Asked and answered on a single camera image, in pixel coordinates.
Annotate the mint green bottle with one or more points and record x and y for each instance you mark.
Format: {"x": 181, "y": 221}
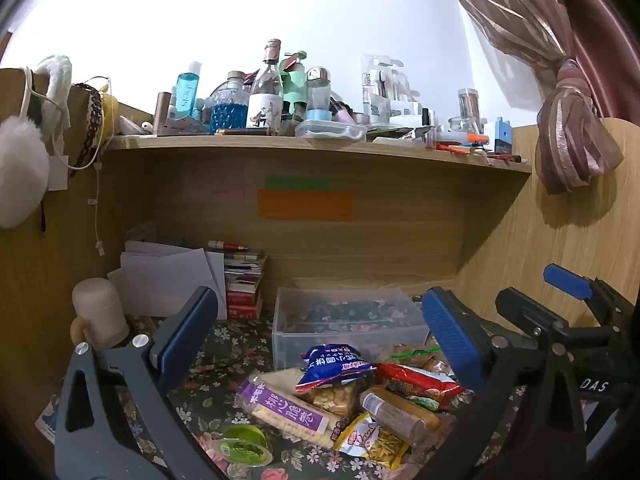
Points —
{"x": 295, "y": 80}

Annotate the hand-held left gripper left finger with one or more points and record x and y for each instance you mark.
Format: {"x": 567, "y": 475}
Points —
{"x": 185, "y": 331}

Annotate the clear lidded plastic box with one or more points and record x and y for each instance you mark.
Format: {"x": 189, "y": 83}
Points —
{"x": 330, "y": 130}

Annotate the red pen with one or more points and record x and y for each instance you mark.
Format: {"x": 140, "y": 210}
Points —
{"x": 227, "y": 245}

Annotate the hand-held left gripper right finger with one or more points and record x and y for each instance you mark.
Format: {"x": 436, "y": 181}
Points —
{"x": 450, "y": 341}

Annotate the yellow stick snack packet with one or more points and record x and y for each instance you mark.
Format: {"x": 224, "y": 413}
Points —
{"x": 380, "y": 445}

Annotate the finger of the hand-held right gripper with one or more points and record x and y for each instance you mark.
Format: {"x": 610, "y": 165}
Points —
{"x": 565, "y": 280}
{"x": 525, "y": 310}

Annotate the clear packet with green strip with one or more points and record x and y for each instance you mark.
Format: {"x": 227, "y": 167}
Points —
{"x": 415, "y": 355}

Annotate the brown roll snack packet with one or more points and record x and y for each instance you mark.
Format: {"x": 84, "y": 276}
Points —
{"x": 395, "y": 412}

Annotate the clear plastic bin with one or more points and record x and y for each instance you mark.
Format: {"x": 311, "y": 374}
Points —
{"x": 320, "y": 340}

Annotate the patterned headband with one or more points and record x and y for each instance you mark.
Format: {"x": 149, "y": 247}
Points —
{"x": 94, "y": 110}

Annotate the small blue box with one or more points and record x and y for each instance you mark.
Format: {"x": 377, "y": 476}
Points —
{"x": 502, "y": 137}

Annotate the white paper tag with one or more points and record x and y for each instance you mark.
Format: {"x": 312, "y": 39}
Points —
{"x": 59, "y": 172}

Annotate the wooden desk hutch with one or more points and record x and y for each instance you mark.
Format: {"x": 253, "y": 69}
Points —
{"x": 320, "y": 144}

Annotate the green sticky note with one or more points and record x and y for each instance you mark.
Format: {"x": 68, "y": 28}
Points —
{"x": 297, "y": 183}

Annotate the orange sticky note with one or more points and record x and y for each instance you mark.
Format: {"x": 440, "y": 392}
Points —
{"x": 305, "y": 205}

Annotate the round blue glass jar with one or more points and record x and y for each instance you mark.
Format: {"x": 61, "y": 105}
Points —
{"x": 229, "y": 112}

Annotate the red snack packet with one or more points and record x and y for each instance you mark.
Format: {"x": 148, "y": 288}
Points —
{"x": 415, "y": 382}

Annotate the blue cracker packet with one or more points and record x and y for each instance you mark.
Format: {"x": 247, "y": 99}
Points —
{"x": 330, "y": 366}

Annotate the glass bottle with white label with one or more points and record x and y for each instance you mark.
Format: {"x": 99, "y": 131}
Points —
{"x": 265, "y": 105}

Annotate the white paper sheets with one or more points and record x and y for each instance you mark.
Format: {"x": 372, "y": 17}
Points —
{"x": 165, "y": 280}

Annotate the pink striped curtain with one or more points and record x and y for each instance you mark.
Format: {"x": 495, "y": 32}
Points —
{"x": 575, "y": 125}

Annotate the beige cup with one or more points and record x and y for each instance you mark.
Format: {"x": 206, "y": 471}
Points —
{"x": 97, "y": 310}

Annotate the cyan liquid bottle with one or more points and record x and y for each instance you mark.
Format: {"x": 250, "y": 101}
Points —
{"x": 187, "y": 92}

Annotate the stack of books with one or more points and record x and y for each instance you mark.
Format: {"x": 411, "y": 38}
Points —
{"x": 242, "y": 280}

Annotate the orange marker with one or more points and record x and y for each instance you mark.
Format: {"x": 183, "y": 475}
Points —
{"x": 465, "y": 137}

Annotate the clear bottle with silver cap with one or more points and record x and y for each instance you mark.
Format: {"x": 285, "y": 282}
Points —
{"x": 318, "y": 95}

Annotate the dark floral tablecloth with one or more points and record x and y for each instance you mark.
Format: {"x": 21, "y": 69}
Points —
{"x": 225, "y": 355}

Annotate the clear packaged brush set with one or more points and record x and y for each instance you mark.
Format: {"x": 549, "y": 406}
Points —
{"x": 385, "y": 90}

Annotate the green jelly cup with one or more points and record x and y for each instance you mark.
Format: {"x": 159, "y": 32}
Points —
{"x": 245, "y": 447}

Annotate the printed paper card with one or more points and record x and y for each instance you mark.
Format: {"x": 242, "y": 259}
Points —
{"x": 46, "y": 417}

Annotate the brown tube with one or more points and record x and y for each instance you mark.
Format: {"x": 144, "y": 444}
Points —
{"x": 162, "y": 110}

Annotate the white fluffy earmuffs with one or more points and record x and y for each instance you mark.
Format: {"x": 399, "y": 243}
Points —
{"x": 20, "y": 170}

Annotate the purple label biscuit packet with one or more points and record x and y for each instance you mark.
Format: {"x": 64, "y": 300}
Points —
{"x": 280, "y": 410}

